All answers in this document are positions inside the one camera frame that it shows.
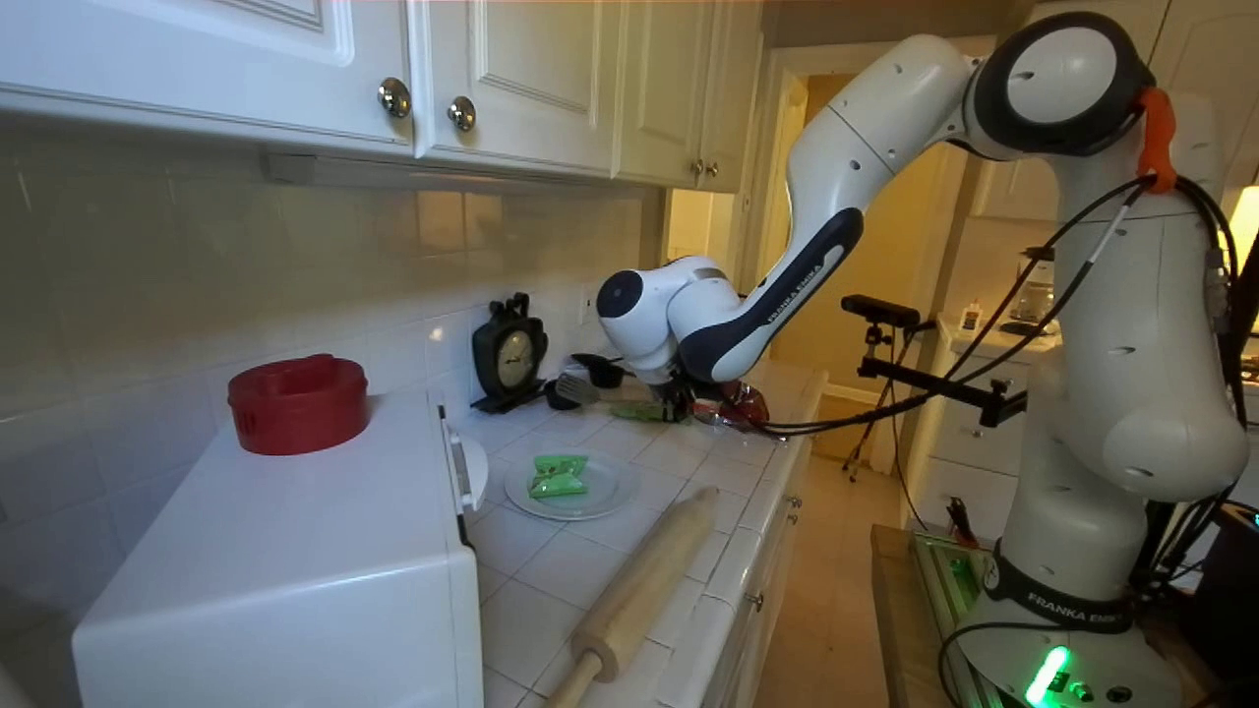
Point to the white toaster oven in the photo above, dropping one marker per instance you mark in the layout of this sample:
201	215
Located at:
287	576

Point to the wide white upper cabinet door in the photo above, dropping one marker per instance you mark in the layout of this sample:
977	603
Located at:
198	64

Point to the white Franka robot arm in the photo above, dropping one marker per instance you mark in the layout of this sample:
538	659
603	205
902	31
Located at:
1142	378

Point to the large green packet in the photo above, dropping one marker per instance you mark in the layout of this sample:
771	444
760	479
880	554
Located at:
643	414

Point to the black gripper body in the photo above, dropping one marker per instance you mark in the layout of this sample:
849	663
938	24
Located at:
690	399

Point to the white background wall cabinet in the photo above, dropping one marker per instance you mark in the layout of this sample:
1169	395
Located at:
1007	188

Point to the white lower kitchen cabinet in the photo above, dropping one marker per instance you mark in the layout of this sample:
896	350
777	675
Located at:
771	591

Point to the white background counter cabinet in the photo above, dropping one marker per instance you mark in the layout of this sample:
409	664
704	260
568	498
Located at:
967	458

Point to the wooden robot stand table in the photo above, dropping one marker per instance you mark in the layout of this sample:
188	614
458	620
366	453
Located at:
908	614

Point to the brass cabinet knob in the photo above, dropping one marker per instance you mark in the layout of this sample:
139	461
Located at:
395	97
463	110

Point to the red round container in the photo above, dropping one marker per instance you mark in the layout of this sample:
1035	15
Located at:
301	407

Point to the black camera on mount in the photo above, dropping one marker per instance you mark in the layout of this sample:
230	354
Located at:
918	376

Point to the round black measuring cup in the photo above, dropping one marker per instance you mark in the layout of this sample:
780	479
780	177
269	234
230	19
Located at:
560	390

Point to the black table clock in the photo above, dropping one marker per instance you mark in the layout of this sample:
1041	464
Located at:
508	354

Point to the wooden rolling pin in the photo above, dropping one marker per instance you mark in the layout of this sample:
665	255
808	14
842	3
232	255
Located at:
643	591

